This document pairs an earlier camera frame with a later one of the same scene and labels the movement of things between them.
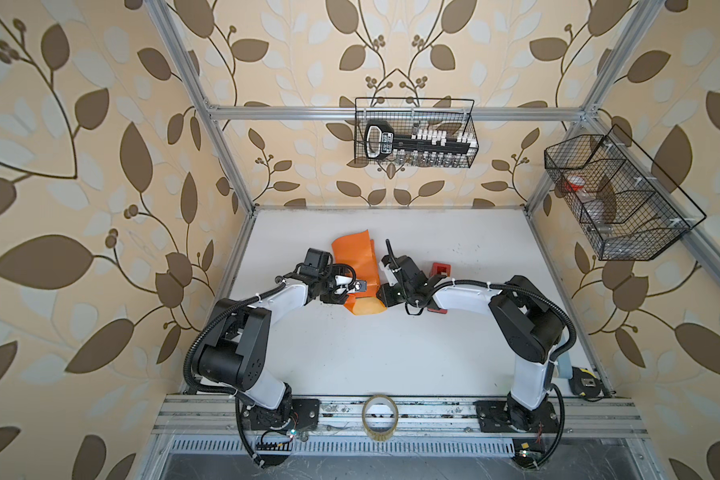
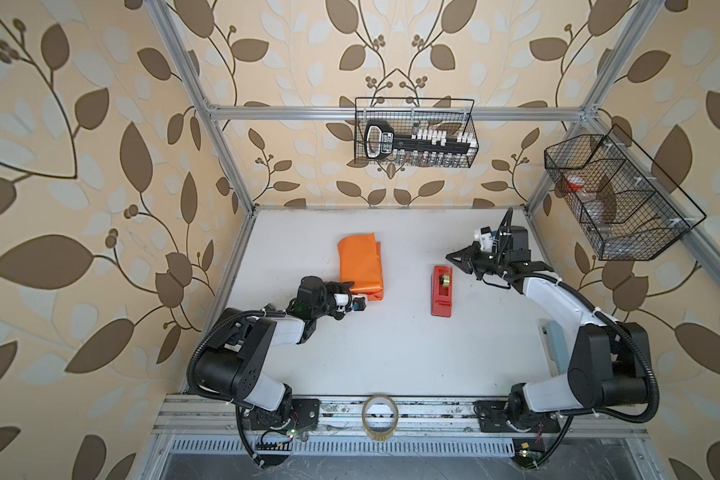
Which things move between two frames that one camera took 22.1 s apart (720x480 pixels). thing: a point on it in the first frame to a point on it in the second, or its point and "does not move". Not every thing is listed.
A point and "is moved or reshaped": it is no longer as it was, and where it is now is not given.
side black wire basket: [621, 203] does not move
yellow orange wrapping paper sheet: [358, 250] is moved or reshaped
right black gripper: [385, 292] to [467, 258]
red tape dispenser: [438, 269] does not move
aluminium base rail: [423, 416] does not move
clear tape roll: [377, 435] does not move
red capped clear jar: [574, 183] does not move
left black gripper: [337, 268] to [335, 287]
